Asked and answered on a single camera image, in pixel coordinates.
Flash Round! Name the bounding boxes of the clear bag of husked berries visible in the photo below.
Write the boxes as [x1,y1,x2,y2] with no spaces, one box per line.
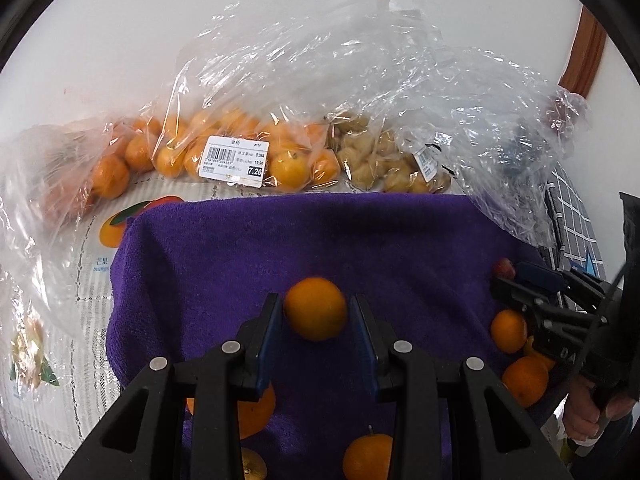
[325,0,591,256]

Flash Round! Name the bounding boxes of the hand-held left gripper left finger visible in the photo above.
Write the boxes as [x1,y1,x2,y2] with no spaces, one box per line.
[70,292,285,480]

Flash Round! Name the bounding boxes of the person's right hand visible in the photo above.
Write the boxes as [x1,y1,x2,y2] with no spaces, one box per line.
[562,375,638,456]

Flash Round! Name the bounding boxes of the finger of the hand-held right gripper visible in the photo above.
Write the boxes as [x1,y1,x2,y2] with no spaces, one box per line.
[490,277,596,341]
[515,261,613,311]

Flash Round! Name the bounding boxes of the person's right forearm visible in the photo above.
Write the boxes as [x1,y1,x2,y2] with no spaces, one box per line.
[572,412,640,480]

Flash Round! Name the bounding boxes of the grey checked box blue star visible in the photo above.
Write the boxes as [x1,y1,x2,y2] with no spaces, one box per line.
[542,167,608,281]

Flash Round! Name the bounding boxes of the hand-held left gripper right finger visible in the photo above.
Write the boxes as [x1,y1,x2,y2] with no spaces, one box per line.
[349,294,573,480]

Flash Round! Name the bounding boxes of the wooden door frame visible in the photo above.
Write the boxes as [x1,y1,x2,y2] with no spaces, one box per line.
[559,5,608,98]

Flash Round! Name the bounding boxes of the large orange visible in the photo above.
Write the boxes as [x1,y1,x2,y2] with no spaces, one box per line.
[186,385,277,440]

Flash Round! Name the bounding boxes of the purple towel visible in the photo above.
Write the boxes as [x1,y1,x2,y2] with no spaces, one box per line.
[106,194,551,480]

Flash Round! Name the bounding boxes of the crumpled clear bag of mandarins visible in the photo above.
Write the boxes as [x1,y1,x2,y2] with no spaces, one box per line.
[0,115,168,396]

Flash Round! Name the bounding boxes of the small round orange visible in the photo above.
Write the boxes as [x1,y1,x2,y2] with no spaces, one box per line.
[342,432,396,480]
[490,309,528,355]

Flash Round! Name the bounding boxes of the oval orange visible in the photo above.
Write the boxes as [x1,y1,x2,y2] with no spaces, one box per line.
[522,337,556,371]

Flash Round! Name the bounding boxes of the clear bag of small oranges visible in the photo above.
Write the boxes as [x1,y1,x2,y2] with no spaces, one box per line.
[150,0,351,196]

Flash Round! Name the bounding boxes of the green-brown fruit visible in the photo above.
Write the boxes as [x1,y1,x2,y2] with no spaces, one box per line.
[241,447,268,480]

